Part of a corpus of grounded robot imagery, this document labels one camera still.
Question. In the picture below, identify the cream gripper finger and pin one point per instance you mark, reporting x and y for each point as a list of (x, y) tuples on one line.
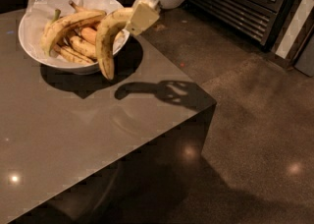
[(143, 16)]

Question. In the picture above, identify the large yellow spotted banana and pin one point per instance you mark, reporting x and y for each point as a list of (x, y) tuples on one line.
[(107, 31)]

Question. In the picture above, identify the small banana at bowl bottom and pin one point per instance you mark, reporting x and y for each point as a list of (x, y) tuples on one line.
[(81, 46)]

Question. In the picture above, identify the white ceramic bowl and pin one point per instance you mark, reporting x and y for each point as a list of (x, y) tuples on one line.
[(32, 47)]

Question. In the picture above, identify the long yellow banana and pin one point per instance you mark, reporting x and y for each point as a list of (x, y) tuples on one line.
[(76, 20)]

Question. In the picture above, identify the green-stemmed banana at left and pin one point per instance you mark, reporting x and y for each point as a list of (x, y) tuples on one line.
[(47, 27)]

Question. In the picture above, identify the white paper bowl liner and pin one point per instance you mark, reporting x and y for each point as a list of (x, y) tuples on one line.
[(34, 21)]

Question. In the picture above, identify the black glass-door refrigerator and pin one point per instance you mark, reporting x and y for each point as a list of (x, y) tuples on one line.
[(264, 21)]

